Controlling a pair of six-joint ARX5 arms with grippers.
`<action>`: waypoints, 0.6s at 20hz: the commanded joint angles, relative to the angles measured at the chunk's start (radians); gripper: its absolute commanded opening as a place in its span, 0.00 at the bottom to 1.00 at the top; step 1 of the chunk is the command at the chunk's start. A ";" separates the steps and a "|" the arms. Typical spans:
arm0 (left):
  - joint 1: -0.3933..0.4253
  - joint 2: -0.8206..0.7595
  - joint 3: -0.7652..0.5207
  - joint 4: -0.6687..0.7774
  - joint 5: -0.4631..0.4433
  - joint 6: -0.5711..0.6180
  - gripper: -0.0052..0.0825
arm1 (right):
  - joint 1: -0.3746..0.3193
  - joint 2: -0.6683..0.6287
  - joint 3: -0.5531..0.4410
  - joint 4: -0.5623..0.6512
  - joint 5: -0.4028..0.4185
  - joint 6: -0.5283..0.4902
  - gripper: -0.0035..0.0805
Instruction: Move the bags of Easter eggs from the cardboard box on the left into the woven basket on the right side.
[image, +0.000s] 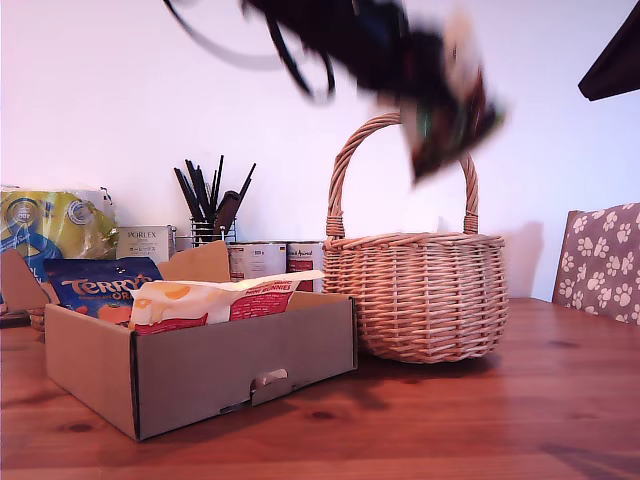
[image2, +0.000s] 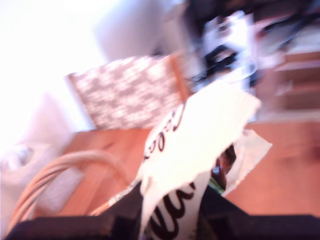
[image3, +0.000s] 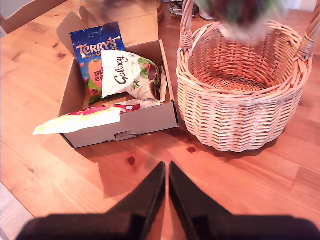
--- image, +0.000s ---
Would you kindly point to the dark flat object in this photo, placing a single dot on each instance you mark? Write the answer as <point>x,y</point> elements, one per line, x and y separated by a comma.
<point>15,321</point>

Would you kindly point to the paw print chair cushion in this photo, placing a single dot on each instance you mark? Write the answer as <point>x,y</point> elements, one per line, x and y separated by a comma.
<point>605,265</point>

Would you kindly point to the yellow kitchen towel pack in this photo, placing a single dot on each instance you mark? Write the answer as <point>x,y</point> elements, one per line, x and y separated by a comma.
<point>50,225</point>

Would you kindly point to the blue Terry's mini eggs bag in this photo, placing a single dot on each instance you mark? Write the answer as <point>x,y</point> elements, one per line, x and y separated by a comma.
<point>90,287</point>

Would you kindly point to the white truffle sweets bag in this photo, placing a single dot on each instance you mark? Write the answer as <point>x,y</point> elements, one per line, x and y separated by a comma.
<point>450,140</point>

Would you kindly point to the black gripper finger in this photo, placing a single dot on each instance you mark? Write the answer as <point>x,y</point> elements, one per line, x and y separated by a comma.
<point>620,45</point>
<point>620,77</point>

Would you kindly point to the brown cardboard box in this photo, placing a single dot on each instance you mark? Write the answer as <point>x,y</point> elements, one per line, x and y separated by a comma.
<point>225,360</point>

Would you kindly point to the red mini bunnies bag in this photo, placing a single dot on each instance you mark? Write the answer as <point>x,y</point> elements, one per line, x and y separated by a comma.
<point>200,300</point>

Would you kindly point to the white Porlex box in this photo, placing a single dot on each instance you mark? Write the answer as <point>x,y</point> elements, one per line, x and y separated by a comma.
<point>142,245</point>

